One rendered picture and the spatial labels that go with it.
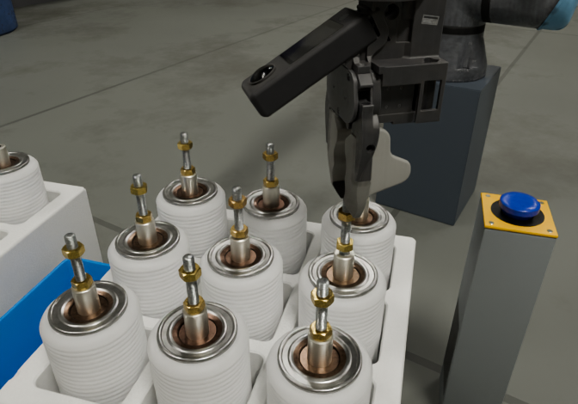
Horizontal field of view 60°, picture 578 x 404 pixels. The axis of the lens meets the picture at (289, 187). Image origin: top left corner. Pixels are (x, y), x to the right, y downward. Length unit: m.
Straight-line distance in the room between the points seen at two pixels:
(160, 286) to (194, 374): 0.17
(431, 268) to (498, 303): 0.39
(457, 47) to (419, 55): 0.58
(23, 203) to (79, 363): 0.39
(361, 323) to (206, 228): 0.26
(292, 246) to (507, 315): 0.27
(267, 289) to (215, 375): 0.13
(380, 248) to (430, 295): 0.32
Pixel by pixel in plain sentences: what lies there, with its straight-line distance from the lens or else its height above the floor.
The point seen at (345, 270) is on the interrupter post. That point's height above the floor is 0.27.
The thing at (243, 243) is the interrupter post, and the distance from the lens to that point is 0.56.
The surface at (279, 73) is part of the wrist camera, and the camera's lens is 0.41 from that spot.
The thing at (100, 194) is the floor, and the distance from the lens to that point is 1.26.
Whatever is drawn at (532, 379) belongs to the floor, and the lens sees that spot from 0.86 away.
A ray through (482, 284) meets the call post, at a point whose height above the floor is 0.24.
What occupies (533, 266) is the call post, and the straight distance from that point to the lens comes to 0.59.
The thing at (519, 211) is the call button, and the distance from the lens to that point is 0.57.
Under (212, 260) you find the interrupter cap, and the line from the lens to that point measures 0.58.
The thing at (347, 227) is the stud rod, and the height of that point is 0.32.
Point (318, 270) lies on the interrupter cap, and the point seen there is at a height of 0.25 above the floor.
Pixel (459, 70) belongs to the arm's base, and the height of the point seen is 0.32.
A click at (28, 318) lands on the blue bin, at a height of 0.09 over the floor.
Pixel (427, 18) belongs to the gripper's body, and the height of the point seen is 0.52.
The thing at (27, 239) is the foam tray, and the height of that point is 0.17.
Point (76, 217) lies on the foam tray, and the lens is 0.91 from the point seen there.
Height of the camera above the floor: 0.61
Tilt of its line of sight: 30 degrees down
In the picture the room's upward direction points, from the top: straight up
